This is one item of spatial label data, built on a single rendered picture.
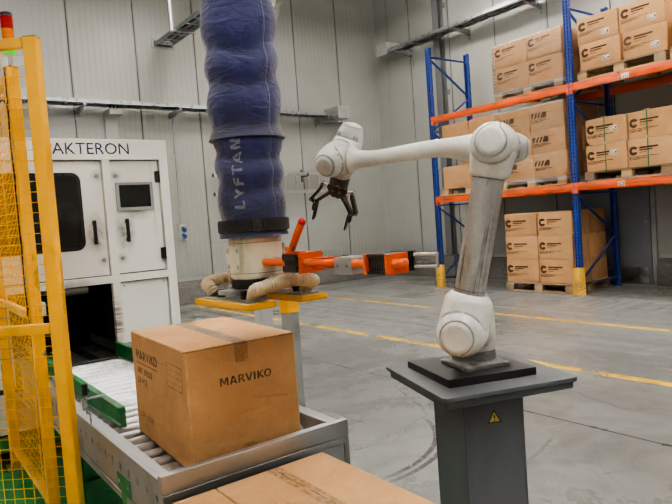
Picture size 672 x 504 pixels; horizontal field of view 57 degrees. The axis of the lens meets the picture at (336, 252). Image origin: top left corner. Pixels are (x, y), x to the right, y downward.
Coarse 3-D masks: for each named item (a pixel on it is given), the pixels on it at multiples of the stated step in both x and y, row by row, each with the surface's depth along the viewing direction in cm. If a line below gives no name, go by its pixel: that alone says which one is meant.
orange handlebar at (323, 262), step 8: (328, 256) 167; (336, 256) 168; (264, 264) 188; (272, 264) 184; (280, 264) 181; (304, 264) 172; (312, 264) 169; (320, 264) 166; (328, 264) 163; (352, 264) 155; (360, 264) 153; (392, 264) 145; (400, 264) 145; (408, 264) 147
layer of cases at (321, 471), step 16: (288, 464) 201; (304, 464) 200; (320, 464) 199; (336, 464) 198; (240, 480) 191; (256, 480) 190; (272, 480) 190; (288, 480) 189; (304, 480) 188; (320, 480) 187; (336, 480) 186; (352, 480) 185; (368, 480) 184; (384, 480) 184; (208, 496) 181; (224, 496) 181; (240, 496) 180; (256, 496) 179; (272, 496) 178; (288, 496) 178; (304, 496) 177; (320, 496) 176; (336, 496) 175; (352, 496) 175; (368, 496) 174; (384, 496) 173; (400, 496) 172; (416, 496) 172
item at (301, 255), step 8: (288, 256) 174; (296, 256) 172; (304, 256) 172; (312, 256) 174; (320, 256) 176; (288, 264) 176; (296, 264) 173; (288, 272) 178; (296, 272) 172; (304, 272) 172
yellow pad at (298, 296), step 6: (294, 288) 196; (270, 294) 200; (276, 294) 198; (282, 294) 196; (288, 294) 194; (294, 294) 192; (300, 294) 190; (306, 294) 190; (312, 294) 190; (318, 294) 191; (324, 294) 192; (288, 300) 193; (294, 300) 190; (300, 300) 188; (306, 300) 188; (312, 300) 189
